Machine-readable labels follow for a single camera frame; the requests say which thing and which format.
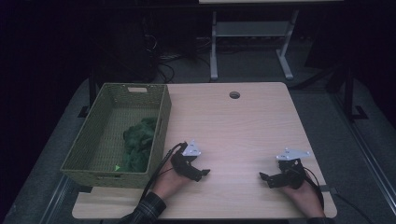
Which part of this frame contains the grey tape strip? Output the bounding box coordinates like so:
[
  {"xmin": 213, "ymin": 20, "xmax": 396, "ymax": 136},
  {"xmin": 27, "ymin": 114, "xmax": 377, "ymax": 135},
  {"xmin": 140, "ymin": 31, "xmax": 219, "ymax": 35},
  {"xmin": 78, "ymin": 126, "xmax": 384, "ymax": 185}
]
[{"xmin": 314, "ymin": 184, "xmax": 338, "ymax": 194}]

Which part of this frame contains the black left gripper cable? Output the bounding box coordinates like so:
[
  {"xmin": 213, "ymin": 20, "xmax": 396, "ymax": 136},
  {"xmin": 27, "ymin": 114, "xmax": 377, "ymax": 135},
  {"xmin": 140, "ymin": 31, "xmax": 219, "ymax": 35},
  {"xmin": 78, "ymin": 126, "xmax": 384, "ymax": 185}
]
[{"xmin": 139, "ymin": 141, "xmax": 189, "ymax": 202}]

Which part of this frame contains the green plush garment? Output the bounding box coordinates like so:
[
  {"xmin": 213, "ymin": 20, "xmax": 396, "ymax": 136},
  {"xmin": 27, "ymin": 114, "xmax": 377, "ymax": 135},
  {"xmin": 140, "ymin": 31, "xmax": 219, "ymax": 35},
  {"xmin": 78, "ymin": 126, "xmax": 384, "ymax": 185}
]
[{"xmin": 113, "ymin": 116, "xmax": 159, "ymax": 174}]

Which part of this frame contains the black floor cable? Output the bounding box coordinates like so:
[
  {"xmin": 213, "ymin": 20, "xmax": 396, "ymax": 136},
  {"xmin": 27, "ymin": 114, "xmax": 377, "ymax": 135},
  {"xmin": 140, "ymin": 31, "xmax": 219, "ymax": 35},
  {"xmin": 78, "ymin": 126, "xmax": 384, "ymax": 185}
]
[{"xmin": 333, "ymin": 192, "xmax": 376, "ymax": 224}]

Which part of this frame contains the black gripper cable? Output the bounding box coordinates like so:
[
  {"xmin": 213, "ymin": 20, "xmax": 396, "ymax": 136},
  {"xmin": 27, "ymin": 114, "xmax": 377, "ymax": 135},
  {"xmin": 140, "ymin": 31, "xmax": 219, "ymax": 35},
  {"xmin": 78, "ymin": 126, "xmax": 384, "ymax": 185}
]
[
  {"xmin": 139, "ymin": 141, "xmax": 189, "ymax": 202},
  {"xmin": 302, "ymin": 166, "xmax": 326, "ymax": 213}
]

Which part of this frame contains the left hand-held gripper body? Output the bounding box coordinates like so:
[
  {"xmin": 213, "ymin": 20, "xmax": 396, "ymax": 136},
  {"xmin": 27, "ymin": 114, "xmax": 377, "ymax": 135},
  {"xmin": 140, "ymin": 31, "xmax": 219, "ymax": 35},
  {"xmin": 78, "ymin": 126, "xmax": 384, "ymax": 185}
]
[{"xmin": 170, "ymin": 139, "xmax": 202, "ymax": 179}]

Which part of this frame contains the person's left hand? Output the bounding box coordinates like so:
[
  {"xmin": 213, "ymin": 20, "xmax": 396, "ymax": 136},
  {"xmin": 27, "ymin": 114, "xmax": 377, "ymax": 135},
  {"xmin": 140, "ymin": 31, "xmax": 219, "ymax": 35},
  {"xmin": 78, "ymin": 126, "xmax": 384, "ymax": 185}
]
[{"xmin": 151, "ymin": 164, "xmax": 194, "ymax": 201}]

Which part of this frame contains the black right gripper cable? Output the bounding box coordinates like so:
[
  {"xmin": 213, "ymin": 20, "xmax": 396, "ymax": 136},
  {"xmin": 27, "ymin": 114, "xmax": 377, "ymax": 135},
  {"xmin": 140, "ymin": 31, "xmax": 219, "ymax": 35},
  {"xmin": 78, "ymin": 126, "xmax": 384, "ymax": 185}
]
[{"xmin": 302, "ymin": 166, "xmax": 326, "ymax": 213}]

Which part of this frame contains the green woven basket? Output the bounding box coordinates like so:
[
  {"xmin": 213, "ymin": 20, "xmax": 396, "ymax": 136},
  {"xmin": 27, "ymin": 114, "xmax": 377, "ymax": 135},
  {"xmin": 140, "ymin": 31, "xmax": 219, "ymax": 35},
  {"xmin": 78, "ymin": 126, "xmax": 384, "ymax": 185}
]
[{"xmin": 60, "ymin": 82, "xmax": 173, "ymax": 189}]

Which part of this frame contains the dark stand with foot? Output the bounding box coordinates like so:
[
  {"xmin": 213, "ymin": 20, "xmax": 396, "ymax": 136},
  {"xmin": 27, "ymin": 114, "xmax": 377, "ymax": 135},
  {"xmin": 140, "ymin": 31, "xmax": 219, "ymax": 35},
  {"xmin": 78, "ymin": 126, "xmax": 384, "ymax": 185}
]
[
  {"xmin": 77, "ymin": 66, "xmax": 98, "ymax": 119},
  {"xmin": 342, "ymin": 63, "xmax": 370, "ymax": 121}
]

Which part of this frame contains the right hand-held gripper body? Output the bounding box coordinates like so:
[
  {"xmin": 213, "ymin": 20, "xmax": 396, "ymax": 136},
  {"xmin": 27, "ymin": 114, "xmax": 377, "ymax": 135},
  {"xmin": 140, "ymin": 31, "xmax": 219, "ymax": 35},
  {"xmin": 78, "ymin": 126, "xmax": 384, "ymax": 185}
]
[{"xmin": 276, "ymin": 147, "xmax": 312, "ymax": 190}]

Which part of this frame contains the person's right hand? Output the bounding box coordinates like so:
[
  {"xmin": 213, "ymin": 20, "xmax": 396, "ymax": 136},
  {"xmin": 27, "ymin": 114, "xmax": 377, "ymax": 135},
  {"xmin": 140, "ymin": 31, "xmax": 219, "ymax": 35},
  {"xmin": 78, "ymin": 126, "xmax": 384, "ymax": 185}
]
[{"xmin": 279, "ymin": 179, "xmax": 327, "ymax": 218}]

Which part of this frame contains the grey metal stand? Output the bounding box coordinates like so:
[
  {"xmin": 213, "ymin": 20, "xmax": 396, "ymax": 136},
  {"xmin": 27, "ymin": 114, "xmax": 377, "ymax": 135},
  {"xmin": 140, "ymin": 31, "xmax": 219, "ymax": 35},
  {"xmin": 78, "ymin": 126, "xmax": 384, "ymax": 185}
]
[{"xmin": 209, "ymin": 8, "xmax": 301, "ymax": 82}]

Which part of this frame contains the tangle of floor cables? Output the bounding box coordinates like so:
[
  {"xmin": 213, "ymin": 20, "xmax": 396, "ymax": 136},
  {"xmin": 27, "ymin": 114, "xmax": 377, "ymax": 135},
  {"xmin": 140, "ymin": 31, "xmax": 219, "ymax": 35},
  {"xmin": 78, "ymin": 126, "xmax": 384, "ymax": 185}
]
[{"xmin": 141, "ymin": 32, "xmax": 213, "ymax": 84}]

